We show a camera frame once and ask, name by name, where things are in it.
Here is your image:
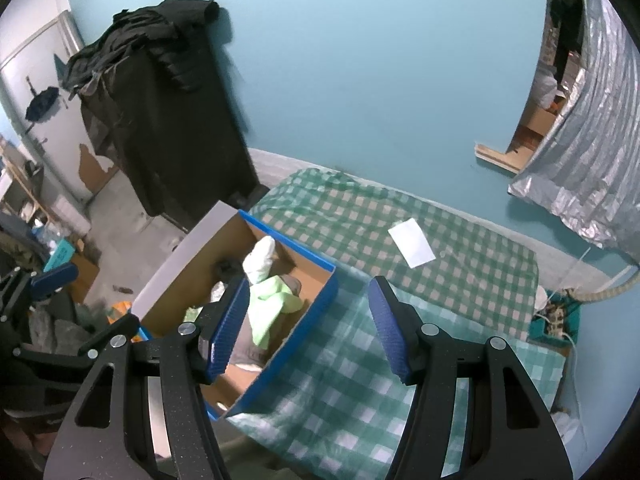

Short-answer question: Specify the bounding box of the light blue white cloth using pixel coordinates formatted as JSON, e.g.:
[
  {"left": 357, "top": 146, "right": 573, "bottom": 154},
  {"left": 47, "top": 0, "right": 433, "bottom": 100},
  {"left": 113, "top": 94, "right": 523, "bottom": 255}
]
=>
[{"left": 209, "top": 281, "right": 227, "bottom": 302}]

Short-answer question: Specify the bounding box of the light green cloth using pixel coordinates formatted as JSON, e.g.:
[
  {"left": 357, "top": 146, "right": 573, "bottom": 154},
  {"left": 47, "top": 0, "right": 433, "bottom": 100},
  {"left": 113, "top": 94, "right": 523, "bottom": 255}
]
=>
[{"left": 247, "top": 275, "right": 304, "bottom": 350}]

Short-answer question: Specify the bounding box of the white sock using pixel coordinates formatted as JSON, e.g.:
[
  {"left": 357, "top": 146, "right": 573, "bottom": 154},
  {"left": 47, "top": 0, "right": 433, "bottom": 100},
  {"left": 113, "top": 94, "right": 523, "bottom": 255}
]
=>
[{"left": 242, "top": 235, "right": 277, "bottom": 285}]

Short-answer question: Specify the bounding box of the black fuzzy soft object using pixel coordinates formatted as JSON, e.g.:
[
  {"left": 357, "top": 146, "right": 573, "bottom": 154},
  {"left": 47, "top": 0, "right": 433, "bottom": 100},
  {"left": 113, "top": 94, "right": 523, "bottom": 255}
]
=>
[{"left": 214, "top": 258, "right": 244, "bottom": 284}]

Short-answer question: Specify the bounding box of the teal carton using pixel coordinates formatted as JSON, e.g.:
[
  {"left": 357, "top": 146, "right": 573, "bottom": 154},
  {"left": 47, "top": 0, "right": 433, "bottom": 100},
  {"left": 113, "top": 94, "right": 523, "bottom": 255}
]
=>
[{"left": 43, "top": 240, "right": 76, "bottom": 272}]

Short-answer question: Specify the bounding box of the small-check green tablecloth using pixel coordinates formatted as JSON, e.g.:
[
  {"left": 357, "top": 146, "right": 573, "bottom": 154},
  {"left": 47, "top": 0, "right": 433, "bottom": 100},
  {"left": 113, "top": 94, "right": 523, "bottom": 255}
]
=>
[{"left": 250, "top": 168, "right": 539, "bottom": 340}]

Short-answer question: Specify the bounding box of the blue cardboard box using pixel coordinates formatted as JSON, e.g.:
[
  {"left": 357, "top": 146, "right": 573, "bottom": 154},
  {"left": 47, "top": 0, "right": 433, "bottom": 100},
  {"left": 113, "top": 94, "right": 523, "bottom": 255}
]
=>
[{"left": 132, "top": 203, "right": 338, "bottom": 419}]

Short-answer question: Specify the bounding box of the white paper sheet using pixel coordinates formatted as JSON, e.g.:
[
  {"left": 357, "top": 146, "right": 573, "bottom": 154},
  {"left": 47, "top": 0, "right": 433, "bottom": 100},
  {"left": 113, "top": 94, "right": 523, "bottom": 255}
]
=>
[{"left": 388, "top": 218, "right": 436, "bottom": 269}]

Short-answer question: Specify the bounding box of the large-check green tablecloth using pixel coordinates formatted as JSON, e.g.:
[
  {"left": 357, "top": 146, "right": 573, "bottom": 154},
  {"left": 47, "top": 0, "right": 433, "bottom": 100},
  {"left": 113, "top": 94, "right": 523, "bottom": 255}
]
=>
[{"left": 229, "top": 262, "right": 565, "bottom": 479}]

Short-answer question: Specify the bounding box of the black umbrella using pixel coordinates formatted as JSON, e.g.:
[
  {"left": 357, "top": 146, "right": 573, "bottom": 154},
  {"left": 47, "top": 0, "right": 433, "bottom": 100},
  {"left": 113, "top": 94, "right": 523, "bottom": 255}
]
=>
[{"left": 25, "top": 86, "right": 60, "bottom": 122}]

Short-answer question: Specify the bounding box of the white plastic bag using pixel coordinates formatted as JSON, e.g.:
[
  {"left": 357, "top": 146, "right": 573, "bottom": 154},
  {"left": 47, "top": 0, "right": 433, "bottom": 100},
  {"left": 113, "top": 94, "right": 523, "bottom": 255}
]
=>
[{"left": 551, "top": 411, "right": 580, "bottom": 445}]

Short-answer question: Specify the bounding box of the silver foil curtain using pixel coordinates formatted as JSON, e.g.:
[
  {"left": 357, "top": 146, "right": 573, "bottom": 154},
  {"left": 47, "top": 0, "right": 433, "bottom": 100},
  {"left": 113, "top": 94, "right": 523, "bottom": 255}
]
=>
[{"left": 509, "top": 0, "right": 639, "bottom": 260}]

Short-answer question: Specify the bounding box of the teal basket with cables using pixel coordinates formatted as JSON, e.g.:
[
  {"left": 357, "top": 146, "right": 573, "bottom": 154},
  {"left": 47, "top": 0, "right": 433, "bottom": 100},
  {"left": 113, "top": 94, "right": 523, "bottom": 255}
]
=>
[{"left": 528, "top": 290, "right": 582, "bottom": 350}]

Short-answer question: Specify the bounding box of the braided beige hose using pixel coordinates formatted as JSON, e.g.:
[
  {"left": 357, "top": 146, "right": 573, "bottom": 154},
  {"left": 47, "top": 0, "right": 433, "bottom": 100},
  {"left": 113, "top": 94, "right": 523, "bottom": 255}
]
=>
[{"left": 574, "top": 268, "right": 640, "bottom": 305}]

